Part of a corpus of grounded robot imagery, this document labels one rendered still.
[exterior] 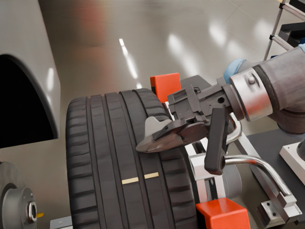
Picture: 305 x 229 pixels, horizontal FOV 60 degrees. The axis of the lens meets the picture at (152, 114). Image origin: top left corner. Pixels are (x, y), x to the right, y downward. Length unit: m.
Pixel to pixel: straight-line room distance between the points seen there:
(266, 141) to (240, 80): 1.41
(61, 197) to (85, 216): 1.41
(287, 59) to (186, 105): 0.18
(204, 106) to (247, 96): 0.08
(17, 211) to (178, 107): 0.53
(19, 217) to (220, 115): 0.59
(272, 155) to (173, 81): 1.17
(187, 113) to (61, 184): 1.58
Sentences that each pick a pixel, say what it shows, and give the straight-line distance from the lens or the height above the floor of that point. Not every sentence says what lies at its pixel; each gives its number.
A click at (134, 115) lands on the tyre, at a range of 0.60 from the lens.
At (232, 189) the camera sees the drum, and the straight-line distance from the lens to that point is 0.86.
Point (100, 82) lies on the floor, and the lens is 2.78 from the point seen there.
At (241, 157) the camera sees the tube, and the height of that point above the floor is 1.01.
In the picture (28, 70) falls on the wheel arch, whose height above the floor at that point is 1.13.
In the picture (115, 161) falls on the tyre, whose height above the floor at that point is 1.16.
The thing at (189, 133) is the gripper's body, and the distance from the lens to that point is 0.49.
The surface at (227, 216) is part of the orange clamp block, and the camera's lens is 0.53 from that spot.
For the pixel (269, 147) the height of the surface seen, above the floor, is 0.30.
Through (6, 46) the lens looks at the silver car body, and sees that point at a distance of 0.73.
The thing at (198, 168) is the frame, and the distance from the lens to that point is 0.59.
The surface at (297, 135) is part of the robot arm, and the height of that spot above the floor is 1.18.
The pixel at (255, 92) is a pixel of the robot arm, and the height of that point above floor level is 1.32.
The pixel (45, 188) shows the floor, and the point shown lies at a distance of 2.01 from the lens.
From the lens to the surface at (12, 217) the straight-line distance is 0.84.
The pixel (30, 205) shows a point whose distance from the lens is 0.88.
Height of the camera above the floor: 1.58
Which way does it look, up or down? 42 degrees down
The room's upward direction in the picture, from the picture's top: straight up
